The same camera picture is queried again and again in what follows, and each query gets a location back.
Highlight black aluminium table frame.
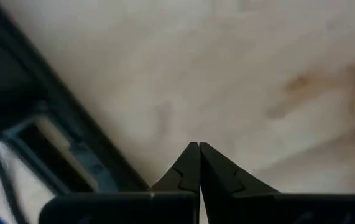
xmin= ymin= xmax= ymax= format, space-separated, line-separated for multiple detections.
xmin=0 ymin=0 xmax=150 ymax=224

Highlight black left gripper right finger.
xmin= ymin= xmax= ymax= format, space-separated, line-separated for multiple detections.
xmin=199 ymin=142 xmax=280 ymax=224

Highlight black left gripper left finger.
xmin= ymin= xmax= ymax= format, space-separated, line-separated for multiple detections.
xmin=150 ymin=142 xmax=201 ymax=224

